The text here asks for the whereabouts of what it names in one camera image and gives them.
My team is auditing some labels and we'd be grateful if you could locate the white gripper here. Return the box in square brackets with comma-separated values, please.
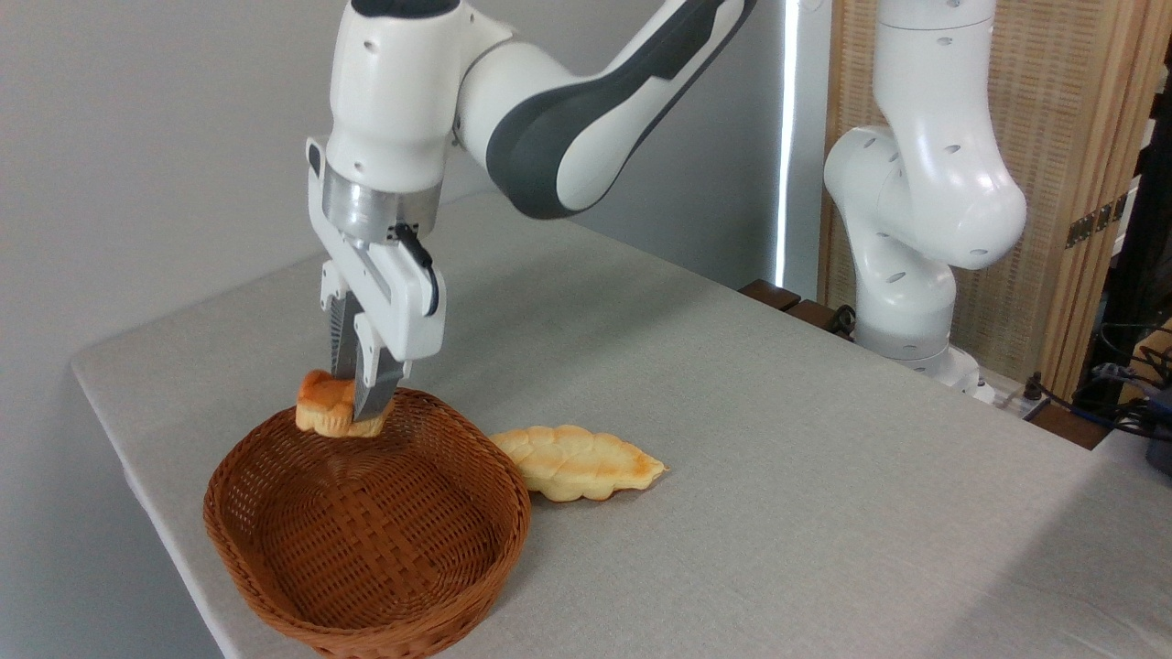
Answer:
[306, 137, 449, 423]

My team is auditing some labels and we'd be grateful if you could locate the round orange flower bun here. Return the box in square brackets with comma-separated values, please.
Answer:
[295, 369, 397, 438]

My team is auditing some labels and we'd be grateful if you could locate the brown wicker basket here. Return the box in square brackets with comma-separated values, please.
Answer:
[203, 386, 533, 659]

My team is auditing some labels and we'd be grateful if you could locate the leaf-shaped pale bread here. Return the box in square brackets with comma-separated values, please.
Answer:
[490, 424, 668, 502]

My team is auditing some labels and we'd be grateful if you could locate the dark brown wooden block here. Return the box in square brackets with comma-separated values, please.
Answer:
[740, 279, 803, 313]
[786, 299, 845, 334]

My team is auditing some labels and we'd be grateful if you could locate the grey tablecloth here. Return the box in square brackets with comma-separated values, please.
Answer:
[71, 192, 1172, 659]

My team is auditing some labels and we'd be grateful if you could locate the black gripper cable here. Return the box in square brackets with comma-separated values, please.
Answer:
[391, 222, 441, 318]

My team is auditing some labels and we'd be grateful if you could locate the black cable bundle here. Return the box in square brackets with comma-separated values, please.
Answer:
[1021, 320, 1172, 442]

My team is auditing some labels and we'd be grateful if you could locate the black stand post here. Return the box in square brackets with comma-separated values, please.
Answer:
[1073, 46, 1172, 415]

